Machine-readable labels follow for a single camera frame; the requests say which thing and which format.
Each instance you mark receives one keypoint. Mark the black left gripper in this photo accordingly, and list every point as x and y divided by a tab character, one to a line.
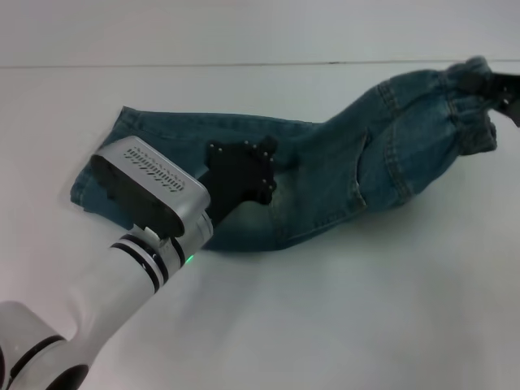
235	174

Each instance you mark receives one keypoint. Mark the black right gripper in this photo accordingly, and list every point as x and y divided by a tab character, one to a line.
510	101

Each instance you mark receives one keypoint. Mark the blue washed denim shorts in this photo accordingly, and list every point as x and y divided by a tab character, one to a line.
365	162

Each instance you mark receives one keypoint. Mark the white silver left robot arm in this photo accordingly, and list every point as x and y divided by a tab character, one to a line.
89	308

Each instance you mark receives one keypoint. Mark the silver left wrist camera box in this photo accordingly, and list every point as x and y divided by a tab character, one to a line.
150	183

